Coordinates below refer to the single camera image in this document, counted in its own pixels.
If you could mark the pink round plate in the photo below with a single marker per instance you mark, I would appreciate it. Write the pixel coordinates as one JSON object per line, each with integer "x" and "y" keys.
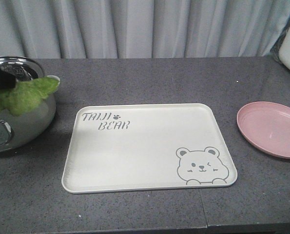
{"x": 266, "y": 126}

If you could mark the green lettuce leaf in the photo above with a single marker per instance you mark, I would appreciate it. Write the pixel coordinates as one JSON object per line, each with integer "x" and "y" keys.
{"x": 27, "y": 95}

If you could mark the cream bear serving tray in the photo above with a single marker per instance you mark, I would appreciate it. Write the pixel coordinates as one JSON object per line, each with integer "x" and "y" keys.
{"x": 143, "y": 147}

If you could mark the white electric cooking pot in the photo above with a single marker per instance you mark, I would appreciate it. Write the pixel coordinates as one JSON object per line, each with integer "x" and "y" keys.
{"x": 17, "y": 131}

